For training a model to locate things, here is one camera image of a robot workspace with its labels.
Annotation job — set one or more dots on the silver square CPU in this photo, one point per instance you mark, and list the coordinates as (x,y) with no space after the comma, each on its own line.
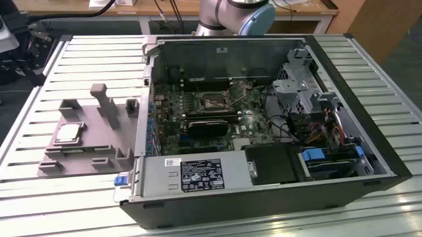
(69,132)

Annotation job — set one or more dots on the black RAM slot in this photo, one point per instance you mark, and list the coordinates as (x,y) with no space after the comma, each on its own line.
(212,113)
(208,87)
(206,81)

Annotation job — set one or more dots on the CPU socket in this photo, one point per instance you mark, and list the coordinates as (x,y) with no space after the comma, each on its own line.
(213,102)

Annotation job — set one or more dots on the grey parts rack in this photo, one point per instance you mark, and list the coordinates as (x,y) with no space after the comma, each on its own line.
(96,128)

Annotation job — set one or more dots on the small white box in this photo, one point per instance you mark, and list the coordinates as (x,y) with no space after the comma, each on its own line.
(128,2)

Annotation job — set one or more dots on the wooden desk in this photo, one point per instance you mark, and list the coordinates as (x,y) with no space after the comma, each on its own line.
(138,10)

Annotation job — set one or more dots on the blue case latch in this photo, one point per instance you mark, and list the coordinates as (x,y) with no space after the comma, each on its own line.
(121,179)

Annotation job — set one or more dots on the silver power supply with label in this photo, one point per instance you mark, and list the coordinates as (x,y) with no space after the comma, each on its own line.
(158,170)

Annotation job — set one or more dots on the black graphics card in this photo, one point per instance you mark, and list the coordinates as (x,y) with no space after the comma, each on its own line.
(208,128)

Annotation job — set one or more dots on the small silver heatsink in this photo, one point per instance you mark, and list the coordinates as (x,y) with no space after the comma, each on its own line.
(242,143)

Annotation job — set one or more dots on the green motherboard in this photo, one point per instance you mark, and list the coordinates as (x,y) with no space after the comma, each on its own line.
(254,128)

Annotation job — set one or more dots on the silver metal drive cage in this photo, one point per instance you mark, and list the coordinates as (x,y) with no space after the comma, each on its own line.
(291,86)

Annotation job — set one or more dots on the black plastic shroud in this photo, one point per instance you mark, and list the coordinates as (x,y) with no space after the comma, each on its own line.
(270,163)

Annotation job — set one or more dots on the black open PC case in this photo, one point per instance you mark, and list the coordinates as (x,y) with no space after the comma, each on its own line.
(230,212)

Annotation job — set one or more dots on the hard disk in blue carrier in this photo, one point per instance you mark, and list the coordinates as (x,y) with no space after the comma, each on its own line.
(313,154)

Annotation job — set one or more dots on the brown wooden cabinet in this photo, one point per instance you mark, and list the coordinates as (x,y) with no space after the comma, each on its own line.
(380,24)

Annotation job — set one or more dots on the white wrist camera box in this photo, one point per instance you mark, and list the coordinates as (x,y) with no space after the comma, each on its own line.
(10,34)

